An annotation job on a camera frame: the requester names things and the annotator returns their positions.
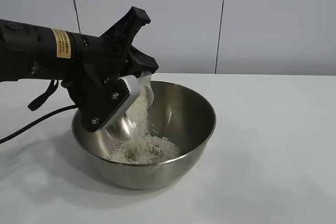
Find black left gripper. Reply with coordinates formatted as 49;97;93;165
39;6;160;81

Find translucent plastic measuring cup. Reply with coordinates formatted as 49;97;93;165
104;72;156;137

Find white rice grains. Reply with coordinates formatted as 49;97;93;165
106;87;182;165

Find stainless steel mixing bowl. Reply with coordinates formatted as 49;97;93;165
71;81;217;190

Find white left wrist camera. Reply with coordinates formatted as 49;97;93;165
100;75;144;132

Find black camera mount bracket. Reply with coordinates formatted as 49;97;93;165
61;76;127;133

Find black cable strap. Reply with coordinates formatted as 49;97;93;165
27;79;60;112

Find black cable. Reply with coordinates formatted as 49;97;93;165
0;104;79;145

